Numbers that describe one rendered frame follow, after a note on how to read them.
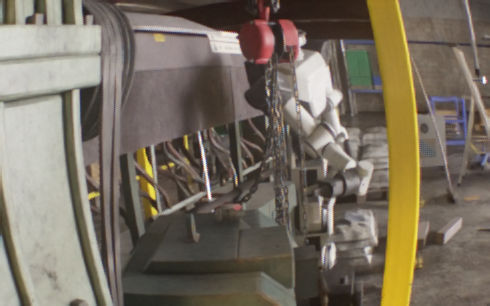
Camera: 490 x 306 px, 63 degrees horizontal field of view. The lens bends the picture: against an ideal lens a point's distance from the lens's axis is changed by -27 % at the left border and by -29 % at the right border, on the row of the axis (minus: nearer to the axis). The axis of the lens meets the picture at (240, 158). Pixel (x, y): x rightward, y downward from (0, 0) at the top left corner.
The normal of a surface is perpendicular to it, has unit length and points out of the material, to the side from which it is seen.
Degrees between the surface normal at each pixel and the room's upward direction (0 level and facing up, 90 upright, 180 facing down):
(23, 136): 90
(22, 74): 90
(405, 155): 90
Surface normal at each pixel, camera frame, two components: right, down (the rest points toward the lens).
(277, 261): -0.02, 0.14
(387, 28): -0.35, 0.15
